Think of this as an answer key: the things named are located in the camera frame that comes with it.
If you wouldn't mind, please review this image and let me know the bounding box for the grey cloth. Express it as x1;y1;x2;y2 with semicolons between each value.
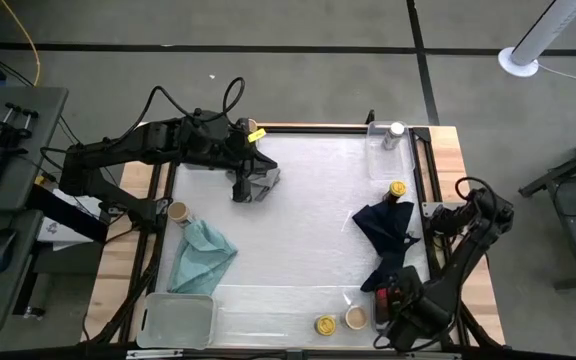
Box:
225;166;283;203

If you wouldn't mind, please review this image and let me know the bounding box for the white fan cable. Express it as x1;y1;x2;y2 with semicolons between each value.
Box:
536;62;576;87

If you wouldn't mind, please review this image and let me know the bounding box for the navy blue cloth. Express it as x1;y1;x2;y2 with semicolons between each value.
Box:
351;199;422;294

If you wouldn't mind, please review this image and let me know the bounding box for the teal cloth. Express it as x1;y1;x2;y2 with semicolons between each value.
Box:
166;218;240;297

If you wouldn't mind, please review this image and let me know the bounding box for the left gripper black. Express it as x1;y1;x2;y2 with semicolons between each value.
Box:
202;119;280;204

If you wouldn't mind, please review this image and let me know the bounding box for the black computer mouse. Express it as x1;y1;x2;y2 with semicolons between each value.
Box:
0;228;19;274

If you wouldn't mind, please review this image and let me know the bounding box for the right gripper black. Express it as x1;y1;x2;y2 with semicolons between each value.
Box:
375;267;454;353

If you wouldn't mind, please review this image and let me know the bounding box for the silver metal bracket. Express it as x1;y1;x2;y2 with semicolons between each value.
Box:
126;348;184;359

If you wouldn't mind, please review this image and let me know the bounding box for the black aluminium table frame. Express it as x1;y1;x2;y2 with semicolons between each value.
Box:
117;122;469;360

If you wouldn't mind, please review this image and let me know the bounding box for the black clamp stand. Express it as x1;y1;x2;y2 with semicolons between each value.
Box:
0;102;40;151

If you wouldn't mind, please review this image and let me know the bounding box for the clear plastic bin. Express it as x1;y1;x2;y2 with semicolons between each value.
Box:
366;120;416;181
135;291;218;351

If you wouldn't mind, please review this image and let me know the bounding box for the red spice jar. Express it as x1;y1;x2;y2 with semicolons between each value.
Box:
375;286;390;324

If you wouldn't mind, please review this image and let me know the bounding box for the yellow cable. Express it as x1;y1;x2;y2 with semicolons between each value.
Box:
0;0;42;87

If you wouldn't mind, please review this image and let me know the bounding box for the white paper sheet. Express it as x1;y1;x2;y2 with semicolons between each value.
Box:
37;188;104;251

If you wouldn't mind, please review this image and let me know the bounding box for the grey desk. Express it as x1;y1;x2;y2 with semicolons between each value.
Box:
0;86;69;211

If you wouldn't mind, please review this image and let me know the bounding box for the yellow lid spice jar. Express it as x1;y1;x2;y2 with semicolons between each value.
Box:
384;179;409;205
313;313;338;338

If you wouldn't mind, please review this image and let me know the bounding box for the white lid seasoning jar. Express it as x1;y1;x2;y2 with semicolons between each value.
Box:
380;121;407;152

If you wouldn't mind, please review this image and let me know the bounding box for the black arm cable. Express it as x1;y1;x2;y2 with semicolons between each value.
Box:
117;76;247;146

